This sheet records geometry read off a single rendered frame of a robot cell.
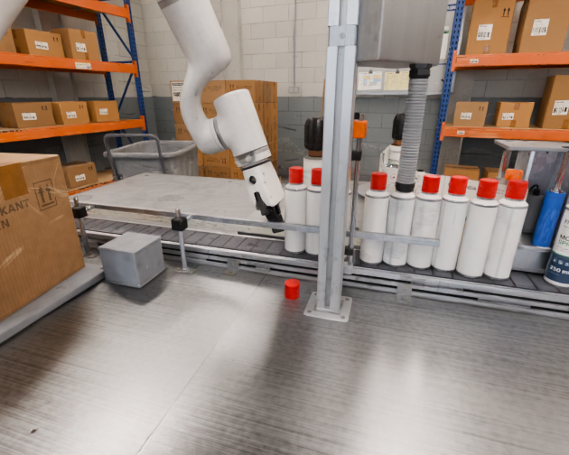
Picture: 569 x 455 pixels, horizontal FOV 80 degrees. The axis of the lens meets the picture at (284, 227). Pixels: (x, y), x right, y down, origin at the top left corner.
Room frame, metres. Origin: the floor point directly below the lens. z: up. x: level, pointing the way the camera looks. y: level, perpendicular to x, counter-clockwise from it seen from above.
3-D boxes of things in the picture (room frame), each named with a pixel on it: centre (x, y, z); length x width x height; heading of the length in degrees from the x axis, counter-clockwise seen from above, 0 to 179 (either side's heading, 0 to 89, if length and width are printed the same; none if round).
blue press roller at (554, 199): (0.66, -0.54, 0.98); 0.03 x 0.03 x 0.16
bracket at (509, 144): (0.72, -0.53, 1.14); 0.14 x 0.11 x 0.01; 73
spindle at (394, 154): (1.28, -0.43, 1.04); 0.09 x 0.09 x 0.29
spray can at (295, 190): (0.77, -0.03, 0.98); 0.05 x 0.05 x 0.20
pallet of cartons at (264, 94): (4.64, 0.73, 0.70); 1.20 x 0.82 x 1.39; 73
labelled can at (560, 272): (0.61, -0.56, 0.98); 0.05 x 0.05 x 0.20
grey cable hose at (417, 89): (0.61, -0.22, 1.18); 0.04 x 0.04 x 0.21
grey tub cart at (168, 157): (3.15, 1.17, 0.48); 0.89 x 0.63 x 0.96; 176
